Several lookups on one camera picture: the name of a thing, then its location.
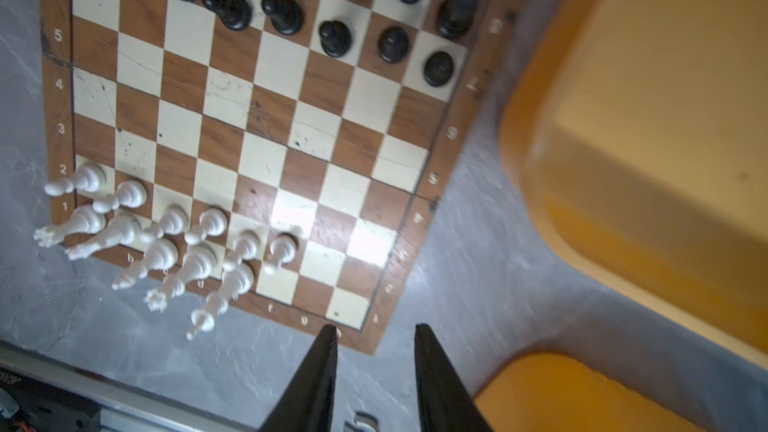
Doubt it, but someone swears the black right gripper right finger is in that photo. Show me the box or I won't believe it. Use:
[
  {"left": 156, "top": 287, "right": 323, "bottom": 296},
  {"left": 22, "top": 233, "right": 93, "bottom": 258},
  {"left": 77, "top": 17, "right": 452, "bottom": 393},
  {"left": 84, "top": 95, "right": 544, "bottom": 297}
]
[{"left": 414, "top": 323, "right": 492, "bottom": 432}]

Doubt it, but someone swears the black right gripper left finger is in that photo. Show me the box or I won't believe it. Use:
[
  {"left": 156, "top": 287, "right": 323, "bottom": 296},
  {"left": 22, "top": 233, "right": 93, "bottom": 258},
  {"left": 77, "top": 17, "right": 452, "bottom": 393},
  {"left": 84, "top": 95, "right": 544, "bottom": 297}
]
[{"left": 260, "top": 324, "right": 338, "bottom": 432}]

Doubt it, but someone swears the white king chess piece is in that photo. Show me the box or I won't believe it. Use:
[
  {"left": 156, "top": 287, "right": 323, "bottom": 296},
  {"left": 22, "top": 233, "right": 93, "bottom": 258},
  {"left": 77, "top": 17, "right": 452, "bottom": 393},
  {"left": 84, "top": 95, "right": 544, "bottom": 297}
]
[{"left": 186, "top": 263, "right": 254, "bottom": 341}]

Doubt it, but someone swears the black pawn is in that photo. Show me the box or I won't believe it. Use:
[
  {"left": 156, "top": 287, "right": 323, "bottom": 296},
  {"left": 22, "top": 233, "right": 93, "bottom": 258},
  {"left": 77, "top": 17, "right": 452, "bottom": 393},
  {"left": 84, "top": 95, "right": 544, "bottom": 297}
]
[{"left": 423, "top": 51, "right": 455, "bottom": 88}]

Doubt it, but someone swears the white pawn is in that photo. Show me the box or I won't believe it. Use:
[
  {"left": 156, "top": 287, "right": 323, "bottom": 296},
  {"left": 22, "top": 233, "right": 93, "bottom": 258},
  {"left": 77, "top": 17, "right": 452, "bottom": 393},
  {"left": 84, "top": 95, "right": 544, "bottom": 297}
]
[{"left": 262, "top": 233, "right": 299, "bottom": 275}]

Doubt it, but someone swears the wooden chess board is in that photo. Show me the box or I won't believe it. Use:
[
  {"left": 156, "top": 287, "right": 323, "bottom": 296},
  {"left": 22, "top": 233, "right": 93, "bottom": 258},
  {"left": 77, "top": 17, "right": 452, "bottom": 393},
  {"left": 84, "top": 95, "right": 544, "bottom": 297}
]
[{"left": 34, "top": 0, "right": 527, "bottom": 354}]

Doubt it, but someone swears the silver wrench on table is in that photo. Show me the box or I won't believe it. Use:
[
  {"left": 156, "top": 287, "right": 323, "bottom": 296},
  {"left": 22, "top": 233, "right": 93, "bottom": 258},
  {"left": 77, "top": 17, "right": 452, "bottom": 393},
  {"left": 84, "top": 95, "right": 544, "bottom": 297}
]
[{"left": 343, "top": 411, "right": 379, "bottom": 432}]

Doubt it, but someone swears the yellow tray near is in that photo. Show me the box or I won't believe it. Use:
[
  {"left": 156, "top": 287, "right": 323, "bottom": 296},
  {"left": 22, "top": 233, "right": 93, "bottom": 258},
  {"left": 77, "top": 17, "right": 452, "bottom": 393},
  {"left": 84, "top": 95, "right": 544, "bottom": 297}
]
[{"left": 475, "top": 352, "right": 701, "bottom": 431}]

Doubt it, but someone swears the yellow tray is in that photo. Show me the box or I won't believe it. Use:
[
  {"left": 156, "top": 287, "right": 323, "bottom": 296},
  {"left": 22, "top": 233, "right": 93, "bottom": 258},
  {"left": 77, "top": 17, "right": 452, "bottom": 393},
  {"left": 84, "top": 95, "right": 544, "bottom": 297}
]
[
  {"left": 499, "top": 0, "right": 767, "bottom": 367},
  {"left": 475, "top": 352, "right": 701, "bottom": 431}
]

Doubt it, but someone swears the yellow tray far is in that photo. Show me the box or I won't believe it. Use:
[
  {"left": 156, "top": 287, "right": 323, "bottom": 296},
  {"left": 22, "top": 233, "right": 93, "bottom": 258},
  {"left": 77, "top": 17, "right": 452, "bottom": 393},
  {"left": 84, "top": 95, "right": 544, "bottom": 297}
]
[{"left": 499, "top": 0, "right": 767, "bottom": 367}]

